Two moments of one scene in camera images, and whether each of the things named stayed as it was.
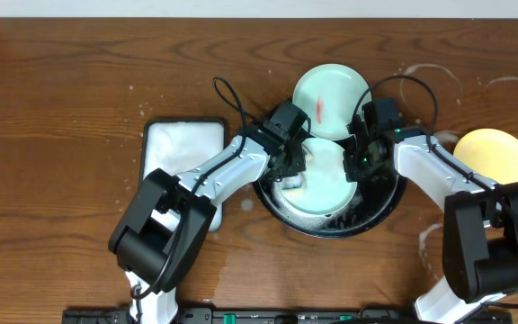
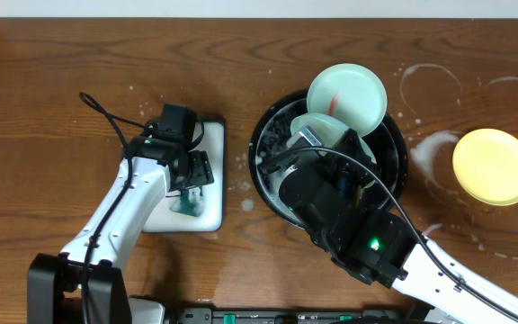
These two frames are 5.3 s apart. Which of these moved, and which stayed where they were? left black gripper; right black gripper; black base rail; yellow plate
Moved: right black gripper; left black gripper
Stayed: yellow plate; black base rail
